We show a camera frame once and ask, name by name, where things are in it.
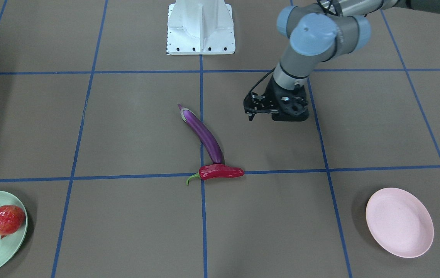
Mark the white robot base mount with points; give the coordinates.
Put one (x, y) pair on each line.
(200, 27)

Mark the purple eggplant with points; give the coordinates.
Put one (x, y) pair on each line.
(206, 137)

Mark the red pomegranate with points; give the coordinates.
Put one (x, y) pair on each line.
(12, 217)

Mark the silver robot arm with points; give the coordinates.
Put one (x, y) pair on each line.
(317, 33)

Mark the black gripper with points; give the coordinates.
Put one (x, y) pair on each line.
(272, 94)

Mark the pink plate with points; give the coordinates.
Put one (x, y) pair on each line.
(400, 223)

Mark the red chili pepper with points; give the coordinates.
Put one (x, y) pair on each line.
(218, 170)

